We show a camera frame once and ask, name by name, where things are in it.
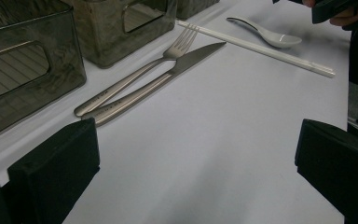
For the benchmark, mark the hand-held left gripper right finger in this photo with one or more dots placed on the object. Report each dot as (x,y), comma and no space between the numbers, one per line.
(338,168)

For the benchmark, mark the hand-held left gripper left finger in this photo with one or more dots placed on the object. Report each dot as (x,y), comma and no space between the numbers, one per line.
(52,174)

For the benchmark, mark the white ceramic spoon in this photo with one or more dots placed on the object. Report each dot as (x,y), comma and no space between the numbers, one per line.
(279,39)

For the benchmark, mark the smoky plastic bin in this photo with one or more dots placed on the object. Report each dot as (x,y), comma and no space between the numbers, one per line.
(28,93)
(195,7)
(105,43)

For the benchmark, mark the steel fork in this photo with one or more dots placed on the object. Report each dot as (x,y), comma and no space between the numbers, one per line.
(121,85)

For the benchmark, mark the steel table knife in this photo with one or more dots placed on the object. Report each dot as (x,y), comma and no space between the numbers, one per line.
(195,58)

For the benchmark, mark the white table cover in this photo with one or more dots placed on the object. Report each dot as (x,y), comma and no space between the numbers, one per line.
(214,140)

